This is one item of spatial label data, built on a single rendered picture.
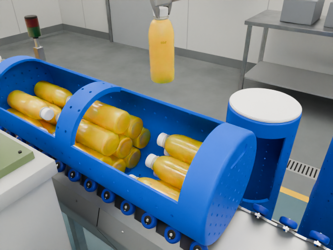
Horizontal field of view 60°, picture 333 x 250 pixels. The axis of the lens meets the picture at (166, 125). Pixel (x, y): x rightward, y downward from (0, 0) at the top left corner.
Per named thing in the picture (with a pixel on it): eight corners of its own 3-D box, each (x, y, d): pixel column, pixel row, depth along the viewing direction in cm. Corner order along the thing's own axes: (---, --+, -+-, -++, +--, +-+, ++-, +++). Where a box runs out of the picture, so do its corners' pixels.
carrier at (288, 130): (208, 219, 176) (212, 264, 152) (224, 89, 129) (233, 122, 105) (256, 222, 174) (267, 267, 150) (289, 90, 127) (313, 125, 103)
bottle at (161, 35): (148, 77, 86) (145, 11, 76) (172, 75, 87) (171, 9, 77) (152, 87, 80) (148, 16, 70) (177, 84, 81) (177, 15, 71)
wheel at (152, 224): (157, 216, 74) (160, 215, 76) (143, 208, 76) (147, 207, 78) (150, 232, 74) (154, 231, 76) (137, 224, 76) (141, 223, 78)
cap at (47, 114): (39, 118, 93) (43, 120, 92) (42, 107, 92) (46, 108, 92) (50, 119, 96) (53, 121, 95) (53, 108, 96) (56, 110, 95)
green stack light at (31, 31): (33, 37, 149) (30, 28, 146) (26, 35, 152) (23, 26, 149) (44, 35, 153) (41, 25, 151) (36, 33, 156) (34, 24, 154)
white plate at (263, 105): (225, 87, 128) (225, 89, 128) (234, 119, 104) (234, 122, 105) (289, 88, 126) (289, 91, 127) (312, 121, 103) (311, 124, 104)
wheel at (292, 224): (296, 229, 72) (299, 221, 72) (278, 220, 74) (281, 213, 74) (295, 231, 76) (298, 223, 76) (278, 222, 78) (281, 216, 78)
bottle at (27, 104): (3, 106, 101) (34, 123, 92) (8, 87, 100) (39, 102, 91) (22, 108, 107) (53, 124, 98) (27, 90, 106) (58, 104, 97)
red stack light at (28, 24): (30, 28, 146) (28, 20, 144) (23, 26, 149) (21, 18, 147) (41, 25, 150) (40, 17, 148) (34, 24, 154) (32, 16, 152)
